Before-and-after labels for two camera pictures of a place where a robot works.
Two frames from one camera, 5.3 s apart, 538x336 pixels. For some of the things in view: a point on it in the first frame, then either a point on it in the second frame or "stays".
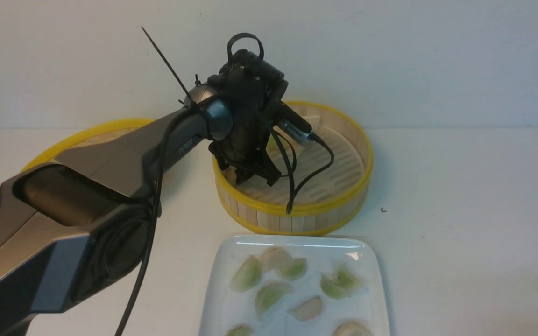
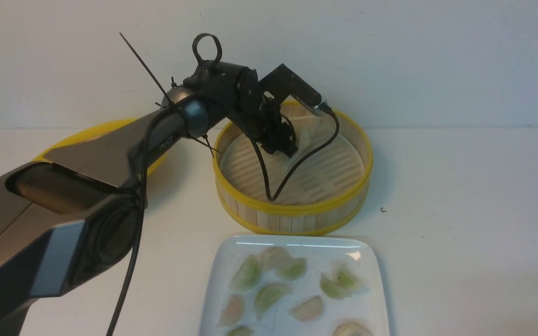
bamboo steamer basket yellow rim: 326,152 stays
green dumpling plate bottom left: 240,331 stays
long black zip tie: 191,101 → 166,98
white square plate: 295,285 stays
